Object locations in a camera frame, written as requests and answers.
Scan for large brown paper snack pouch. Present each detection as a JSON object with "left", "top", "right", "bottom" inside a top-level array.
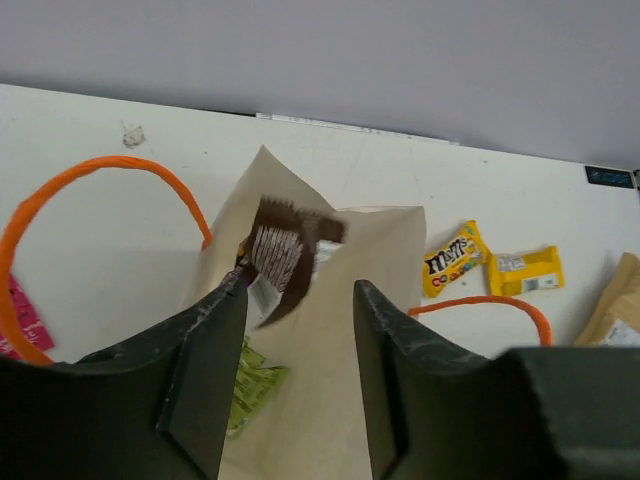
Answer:
[{"left": 575, "top": 252, "right": 640, "bottom": 347}]

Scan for green snack packet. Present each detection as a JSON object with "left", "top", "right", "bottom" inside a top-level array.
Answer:
[{"left": 226, "top": 336, "right": 290, "bottom": 439}]

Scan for yellow M&M's candy pack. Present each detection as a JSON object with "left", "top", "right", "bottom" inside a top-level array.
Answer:
[{"left": 422, "top": 220, "right": 490, "bottom": 299}]

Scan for pink snack packet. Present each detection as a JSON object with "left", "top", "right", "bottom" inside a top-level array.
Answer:
[{"left": 8, "top": 274, "right": 55, "bottom": 353}]

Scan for blue label sticker right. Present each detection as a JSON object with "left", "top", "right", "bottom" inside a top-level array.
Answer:
[{"left": 584, "top": 165, "right": 635, "bottom": 189}]

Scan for brown chocolate bar wrapper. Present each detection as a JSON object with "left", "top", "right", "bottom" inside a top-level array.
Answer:
[{"left": 235, "top": 196, "right": 347, "bottom": 330}]

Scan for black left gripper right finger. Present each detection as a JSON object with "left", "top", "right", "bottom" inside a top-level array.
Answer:
[{"left": 353, "top": 280, "right": 639, "bottom": 479}]

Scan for cream paper bag orange handles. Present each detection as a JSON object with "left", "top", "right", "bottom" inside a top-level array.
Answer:
[{"left": 0, "top": 143, "right": 554, "bottom": 480}]

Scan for yellow snack bar wrapper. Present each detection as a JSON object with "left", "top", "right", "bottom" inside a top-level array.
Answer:
[{"left": 487, "top": 246, "right": 565, "bottom": 297}]

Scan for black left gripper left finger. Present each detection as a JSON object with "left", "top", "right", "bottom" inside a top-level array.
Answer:
[{"left": 1, "top": 277, "right": 247, "bottom": 479}]

